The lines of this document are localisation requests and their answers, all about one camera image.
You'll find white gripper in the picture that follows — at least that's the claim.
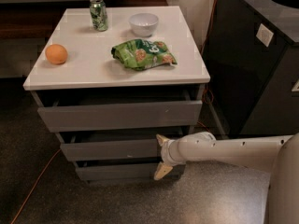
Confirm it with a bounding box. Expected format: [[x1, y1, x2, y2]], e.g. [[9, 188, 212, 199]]
[[154, 134, 180, 180]]

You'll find orange fruit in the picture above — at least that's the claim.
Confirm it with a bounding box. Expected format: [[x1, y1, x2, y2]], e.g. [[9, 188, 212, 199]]
[[45, 44, 68, 64]]

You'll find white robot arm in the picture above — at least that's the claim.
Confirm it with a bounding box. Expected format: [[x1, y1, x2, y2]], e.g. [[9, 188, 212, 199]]
[[154, 132, 299, 224]]

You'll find grey drawer cabinet white top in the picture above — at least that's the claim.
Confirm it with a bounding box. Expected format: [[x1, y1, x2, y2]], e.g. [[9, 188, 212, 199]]
[[23, 7, 210, 184]]

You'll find grey top drawer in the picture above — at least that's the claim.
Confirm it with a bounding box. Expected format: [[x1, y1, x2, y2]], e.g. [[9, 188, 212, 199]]
[[38, 93, 202, 133]]

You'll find green chip bag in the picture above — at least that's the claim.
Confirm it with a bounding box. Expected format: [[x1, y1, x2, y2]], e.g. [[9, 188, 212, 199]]
[[111, 39, 177, 71]]

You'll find white bowl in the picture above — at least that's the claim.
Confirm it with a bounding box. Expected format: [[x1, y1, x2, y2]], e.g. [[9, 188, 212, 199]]
[[129, 13, 159, 37]]

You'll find black trash bin cabinet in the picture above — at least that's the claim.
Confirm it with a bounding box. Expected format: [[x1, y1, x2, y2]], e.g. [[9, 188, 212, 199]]
[[203, 0, 299, 136]]

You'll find green soda can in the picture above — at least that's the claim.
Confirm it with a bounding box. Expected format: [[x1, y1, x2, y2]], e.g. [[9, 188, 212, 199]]
[[90, 0, 108, 32]]

